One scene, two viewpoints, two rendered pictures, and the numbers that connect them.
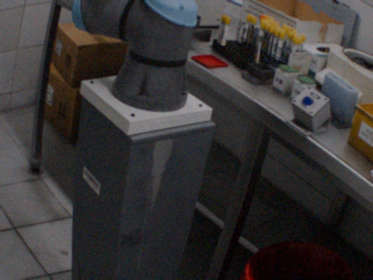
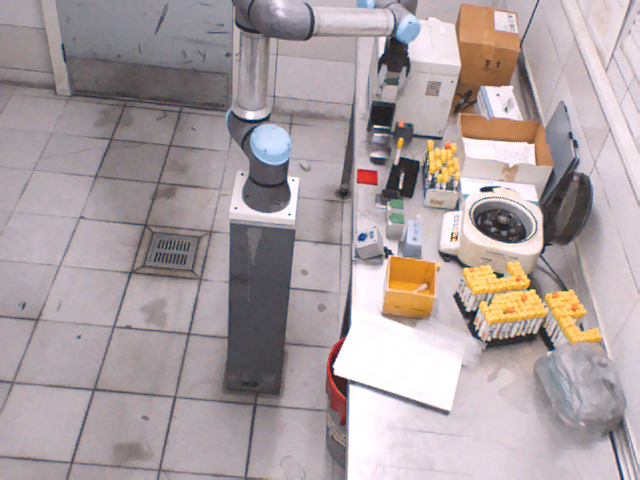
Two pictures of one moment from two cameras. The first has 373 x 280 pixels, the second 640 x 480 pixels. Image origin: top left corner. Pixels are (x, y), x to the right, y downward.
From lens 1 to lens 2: 1.60 m
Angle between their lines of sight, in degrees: 37
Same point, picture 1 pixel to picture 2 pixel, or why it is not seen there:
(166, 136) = (255, 226)
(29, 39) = not seen: hidden behind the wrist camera
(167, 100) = (260, 206)
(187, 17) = (270, 158)
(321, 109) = (367, 246)
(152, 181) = (250, 248)
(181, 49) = (269, 178)
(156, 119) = (249, 215)
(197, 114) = (282, 219)
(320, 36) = (505, 174)
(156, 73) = (255, 188)
